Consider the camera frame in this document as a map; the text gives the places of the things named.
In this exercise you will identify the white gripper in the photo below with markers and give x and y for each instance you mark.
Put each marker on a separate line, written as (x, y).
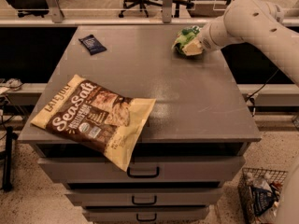
(207, 41)

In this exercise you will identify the green rice chip bag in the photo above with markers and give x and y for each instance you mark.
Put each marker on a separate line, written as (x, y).
(184, 36)

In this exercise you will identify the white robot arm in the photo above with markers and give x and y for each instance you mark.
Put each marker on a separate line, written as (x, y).
(258, 23)

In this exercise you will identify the brown sea salt chip bag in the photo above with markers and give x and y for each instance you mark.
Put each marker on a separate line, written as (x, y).
(96, 117)

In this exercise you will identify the blue snack bag in basket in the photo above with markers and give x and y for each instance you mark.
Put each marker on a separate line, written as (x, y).
(263, 199)

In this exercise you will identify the black office chair centre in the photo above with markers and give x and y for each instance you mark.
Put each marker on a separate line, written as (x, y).
(141, 4)

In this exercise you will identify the grey drawer cabinet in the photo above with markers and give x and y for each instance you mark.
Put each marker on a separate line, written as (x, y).
(196, 133)

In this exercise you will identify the dark blue snack packet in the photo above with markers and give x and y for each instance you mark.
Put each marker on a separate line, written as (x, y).
(91, 43)

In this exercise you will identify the black top drawer handle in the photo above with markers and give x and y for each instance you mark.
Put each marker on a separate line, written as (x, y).
(140, 173)

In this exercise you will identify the black drawer handle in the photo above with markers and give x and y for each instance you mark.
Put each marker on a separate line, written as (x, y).
(145, 217)
(140, 173)
(152, 200)

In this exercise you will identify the wire basket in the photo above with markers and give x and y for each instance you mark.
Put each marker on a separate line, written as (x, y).
(263, 179)

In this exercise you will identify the black middle drawer handle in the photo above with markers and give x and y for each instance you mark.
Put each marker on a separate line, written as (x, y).
(152, 200)

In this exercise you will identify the black bottom drawer handle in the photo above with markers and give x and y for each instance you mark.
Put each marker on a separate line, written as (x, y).
(145, 217)

